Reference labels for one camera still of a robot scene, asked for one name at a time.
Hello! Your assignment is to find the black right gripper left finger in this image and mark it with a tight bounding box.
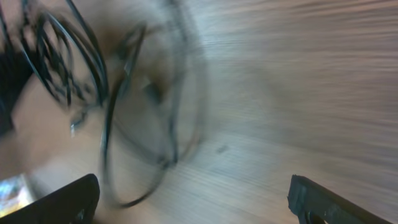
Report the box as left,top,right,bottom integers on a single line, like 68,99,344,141
1,174,100,224

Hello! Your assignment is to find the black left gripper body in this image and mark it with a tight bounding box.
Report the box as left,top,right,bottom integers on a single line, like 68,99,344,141
1,53,32,137

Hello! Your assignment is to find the black right gripper ribbed right finger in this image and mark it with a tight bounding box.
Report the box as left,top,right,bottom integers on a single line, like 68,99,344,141
287,175,391,224

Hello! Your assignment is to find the black cable bundle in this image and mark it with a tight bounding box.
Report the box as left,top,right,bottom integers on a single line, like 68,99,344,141
0,0,209,209

